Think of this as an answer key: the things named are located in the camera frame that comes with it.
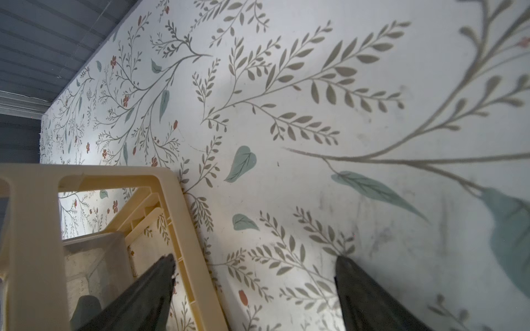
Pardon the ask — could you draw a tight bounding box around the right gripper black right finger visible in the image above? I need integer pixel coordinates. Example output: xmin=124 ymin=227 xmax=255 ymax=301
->
xmin=335 ymin=256 xmax=430 ymax=331

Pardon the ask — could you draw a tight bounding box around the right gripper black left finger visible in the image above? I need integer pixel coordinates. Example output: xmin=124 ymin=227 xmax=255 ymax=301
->
xmin=76 ymin=254 xmax=176 ymax=330

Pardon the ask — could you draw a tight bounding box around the beige drawer organizer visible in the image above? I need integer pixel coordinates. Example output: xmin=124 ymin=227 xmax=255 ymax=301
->
xmin=0 ymin=163 xmax=229 ymax=331

